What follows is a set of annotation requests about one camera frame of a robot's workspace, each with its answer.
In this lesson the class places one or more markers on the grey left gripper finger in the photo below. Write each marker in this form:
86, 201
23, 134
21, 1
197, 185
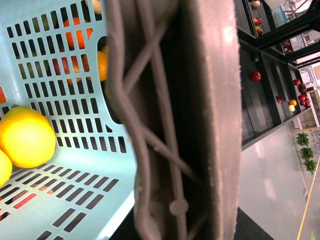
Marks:
174, 81

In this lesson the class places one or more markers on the light blue basket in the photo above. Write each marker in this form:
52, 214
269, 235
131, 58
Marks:
48, 61

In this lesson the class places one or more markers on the yellow lemon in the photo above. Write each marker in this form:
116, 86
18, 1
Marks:
26, 137
6, 168

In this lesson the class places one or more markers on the black metal shelf rack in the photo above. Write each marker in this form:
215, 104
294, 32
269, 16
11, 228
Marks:
267, 70

